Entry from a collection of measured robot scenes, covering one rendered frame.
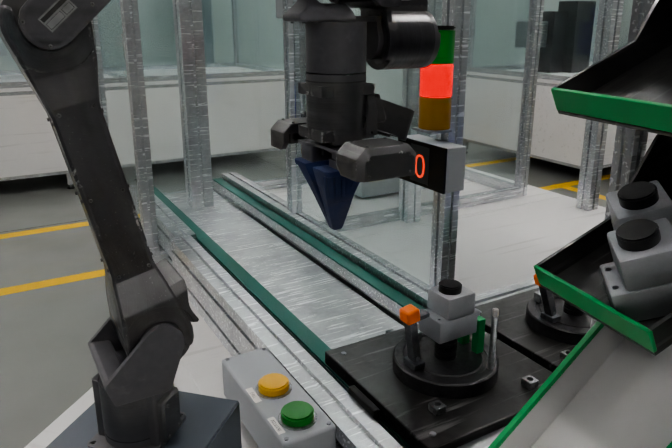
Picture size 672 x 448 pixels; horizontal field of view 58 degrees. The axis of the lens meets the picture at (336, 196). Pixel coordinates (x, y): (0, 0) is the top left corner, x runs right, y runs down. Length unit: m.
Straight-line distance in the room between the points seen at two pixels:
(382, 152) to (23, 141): 5.26
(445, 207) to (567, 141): 4.94
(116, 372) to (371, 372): 0.40
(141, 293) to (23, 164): 5.22
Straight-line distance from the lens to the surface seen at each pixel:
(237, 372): 0.87
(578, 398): 0.68
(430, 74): 0.94
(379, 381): 0.83
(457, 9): 0.96
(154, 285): 0.53
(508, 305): 1.05
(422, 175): 0.96
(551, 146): 6.04
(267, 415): 0.79
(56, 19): 0.46
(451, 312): 0.79
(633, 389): 0.66
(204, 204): 1.75
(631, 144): 0.63
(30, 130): 5.68
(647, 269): 0.50
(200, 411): 0.63
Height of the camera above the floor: 1.42
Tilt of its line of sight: 16 degrees down
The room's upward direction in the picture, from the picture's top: straight up
